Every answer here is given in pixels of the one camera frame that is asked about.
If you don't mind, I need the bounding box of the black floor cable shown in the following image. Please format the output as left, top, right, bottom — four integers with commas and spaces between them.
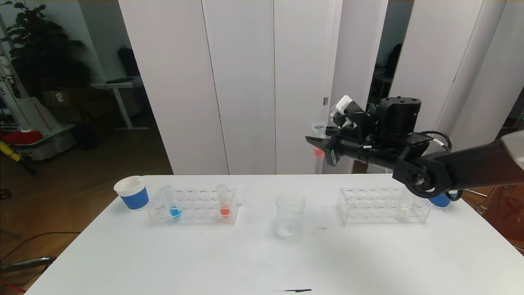
0, 232, 82, 263

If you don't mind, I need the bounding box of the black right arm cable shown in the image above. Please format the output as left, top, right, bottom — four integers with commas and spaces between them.
418, 131, 453, 151

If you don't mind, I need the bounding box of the yellow black tool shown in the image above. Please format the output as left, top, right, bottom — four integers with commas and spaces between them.
0, 141, 37, 175

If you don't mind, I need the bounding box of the test tube with blue pigment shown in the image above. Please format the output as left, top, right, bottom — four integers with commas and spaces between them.
162, 186, 183, 220

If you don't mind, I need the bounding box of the black backpack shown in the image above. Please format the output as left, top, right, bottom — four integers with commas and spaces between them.
118, 46, 140, 78

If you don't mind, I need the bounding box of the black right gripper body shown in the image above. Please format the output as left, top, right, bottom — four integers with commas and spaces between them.
324, 128, 363, 167

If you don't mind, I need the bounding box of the red floor tape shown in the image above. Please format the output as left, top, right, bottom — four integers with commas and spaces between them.
0, 281, 27, 293

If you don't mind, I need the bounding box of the dark green potted plant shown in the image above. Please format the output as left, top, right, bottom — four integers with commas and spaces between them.
0, 0, 93, 99

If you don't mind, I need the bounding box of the clear glass beaker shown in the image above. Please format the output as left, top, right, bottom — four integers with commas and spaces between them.
275, 193, 306, 239

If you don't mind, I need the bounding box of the brown cardboard box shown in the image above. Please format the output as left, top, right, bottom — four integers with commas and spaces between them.
43, 90, 82, 123

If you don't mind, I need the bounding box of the test tube with pale pigment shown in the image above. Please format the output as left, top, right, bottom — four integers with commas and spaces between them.
396, 197, 418, 222

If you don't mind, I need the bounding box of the test tube with red pigment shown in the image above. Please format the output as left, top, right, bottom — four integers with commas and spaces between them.
216, 184, 231, 218
311, 121, 327, 160

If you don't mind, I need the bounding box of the blue white paper cup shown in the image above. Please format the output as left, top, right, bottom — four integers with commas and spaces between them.
114, 176, 150, 211
428, 190, 461, 209

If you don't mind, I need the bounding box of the brown frame stand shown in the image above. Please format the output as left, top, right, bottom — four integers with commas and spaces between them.
477, 186, 524, 250

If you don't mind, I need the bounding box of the white grey machine base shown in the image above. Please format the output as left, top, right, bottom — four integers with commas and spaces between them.
0, 41, 78, 162

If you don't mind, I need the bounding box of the clear acrylic test tube rack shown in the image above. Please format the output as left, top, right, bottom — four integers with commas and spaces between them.
147, 188, 242, 226
337, 188, 433, 225

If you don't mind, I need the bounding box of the metal chair leg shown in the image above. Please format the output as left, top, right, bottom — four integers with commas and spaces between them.
0, 257, 58, 275

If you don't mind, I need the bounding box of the white standing desk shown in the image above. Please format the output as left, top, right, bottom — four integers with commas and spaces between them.
91, 78, 150, 132

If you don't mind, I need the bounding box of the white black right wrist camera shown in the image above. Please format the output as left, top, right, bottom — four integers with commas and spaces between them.
330, 95, 367, 127

